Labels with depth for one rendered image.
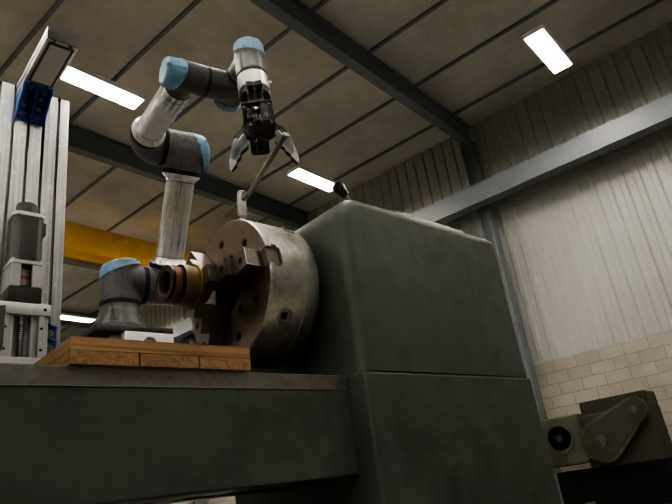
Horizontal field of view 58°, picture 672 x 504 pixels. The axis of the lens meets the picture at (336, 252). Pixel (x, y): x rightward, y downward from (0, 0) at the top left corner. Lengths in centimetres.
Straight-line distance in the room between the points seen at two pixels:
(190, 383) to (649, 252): 1061
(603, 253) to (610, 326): 128
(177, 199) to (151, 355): 98
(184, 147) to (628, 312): 998
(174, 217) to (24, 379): 106
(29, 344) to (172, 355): 90
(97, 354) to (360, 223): 63
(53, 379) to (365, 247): 67
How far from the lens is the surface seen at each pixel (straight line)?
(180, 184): 188
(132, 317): 182
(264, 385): 108
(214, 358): 102
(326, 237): 130
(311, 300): 123
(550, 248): 1187
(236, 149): 138
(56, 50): 206
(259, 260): 120
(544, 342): 1168
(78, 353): 93
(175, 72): 152
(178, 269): 122
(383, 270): 131
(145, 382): 97
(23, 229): 194
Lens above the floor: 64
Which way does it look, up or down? 22 degrees up
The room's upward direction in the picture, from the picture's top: 8 degrees counter-clockwise
